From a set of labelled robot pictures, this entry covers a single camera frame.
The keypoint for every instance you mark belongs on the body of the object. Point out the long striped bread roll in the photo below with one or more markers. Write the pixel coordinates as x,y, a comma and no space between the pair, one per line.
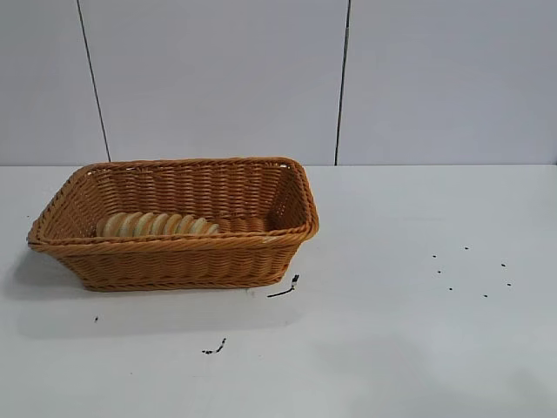
152,224

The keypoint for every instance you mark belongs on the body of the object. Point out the brown woven wicker basket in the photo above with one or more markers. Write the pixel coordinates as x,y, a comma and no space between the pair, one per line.
174,261

